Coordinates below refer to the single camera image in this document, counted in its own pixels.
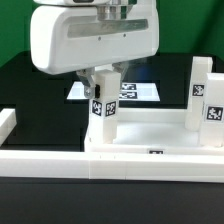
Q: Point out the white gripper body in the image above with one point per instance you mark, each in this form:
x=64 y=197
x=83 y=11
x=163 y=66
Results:
x=71 y=35

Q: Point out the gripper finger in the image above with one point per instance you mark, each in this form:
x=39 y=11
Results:
x=120 y=67
x=91 y=89

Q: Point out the white desk top tray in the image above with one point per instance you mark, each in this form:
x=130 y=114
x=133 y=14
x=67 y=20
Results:
x=153 y=131

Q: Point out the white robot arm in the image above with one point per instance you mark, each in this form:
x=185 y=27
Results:
x=80 y=35

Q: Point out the marker tag sheet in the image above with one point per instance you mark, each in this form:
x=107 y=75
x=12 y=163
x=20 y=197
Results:
x=143 y=92

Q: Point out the white left fence block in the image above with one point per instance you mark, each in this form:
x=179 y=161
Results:
x=7 y=123

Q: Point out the white front fence bar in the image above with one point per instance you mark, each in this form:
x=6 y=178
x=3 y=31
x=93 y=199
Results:
x=80 y=165

